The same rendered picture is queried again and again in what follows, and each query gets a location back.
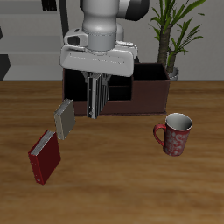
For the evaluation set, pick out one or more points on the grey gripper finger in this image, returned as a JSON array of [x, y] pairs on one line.
[[85, 74], [106, 78]]

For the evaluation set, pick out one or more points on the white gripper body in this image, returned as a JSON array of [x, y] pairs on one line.
[[96, 60]]

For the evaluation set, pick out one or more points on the dark brown desk caddy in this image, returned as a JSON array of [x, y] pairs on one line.
[[147, 96]]

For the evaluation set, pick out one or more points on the red book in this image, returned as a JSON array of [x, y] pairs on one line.
[[46, 159]]

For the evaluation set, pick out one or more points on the white plant pot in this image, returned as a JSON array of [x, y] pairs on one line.
[[174, 74]]

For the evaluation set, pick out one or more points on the green pot plant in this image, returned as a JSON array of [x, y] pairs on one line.
[[165, 38]]

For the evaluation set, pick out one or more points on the dark slanted block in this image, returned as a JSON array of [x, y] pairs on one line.
[[4, 67]]

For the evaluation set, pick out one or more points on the red patterned mug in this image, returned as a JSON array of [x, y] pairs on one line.
[[176, 137]]

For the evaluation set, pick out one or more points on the black upright post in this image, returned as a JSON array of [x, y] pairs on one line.
[[63, 17]]

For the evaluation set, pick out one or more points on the black wall panel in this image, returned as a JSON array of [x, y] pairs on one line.
[[49, 4]]

